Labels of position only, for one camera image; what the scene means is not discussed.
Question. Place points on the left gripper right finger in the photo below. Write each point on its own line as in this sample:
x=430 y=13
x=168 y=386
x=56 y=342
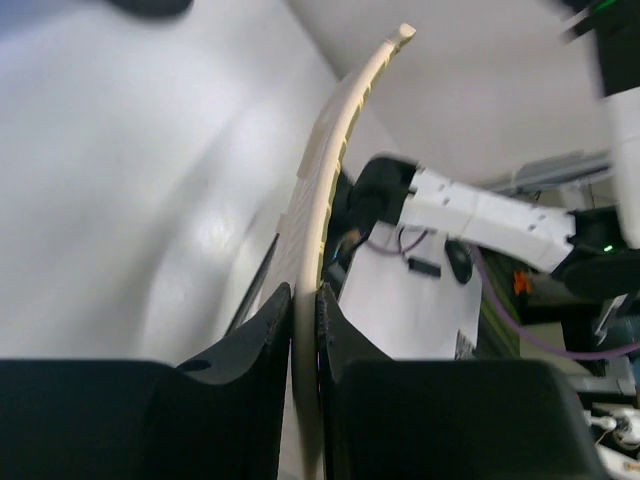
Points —
x=468 y=419

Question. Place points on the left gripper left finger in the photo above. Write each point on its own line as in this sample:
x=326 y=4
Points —
x=216 y=416

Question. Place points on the woven bamboo placemat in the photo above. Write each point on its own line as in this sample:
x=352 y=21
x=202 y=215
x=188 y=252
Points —
x=299 y=252

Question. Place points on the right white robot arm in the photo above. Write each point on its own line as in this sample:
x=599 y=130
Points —
x=595 y=253

